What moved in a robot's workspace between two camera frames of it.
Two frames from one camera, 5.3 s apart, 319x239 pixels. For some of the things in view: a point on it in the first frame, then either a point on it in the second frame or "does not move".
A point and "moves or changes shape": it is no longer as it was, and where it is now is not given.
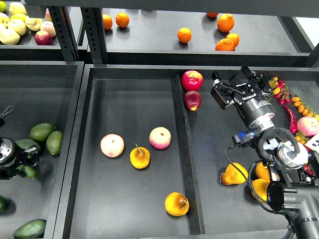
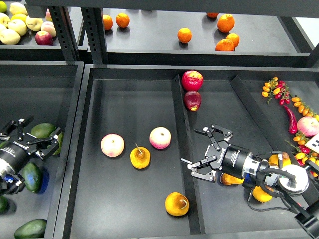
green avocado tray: [29, 172] moves or changes shape
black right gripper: [252, 102] to [230, 159]
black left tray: [40, 92] does not move
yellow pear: [176, 204] does not move
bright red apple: [192, 80] does not move
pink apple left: [112, 145] does not move
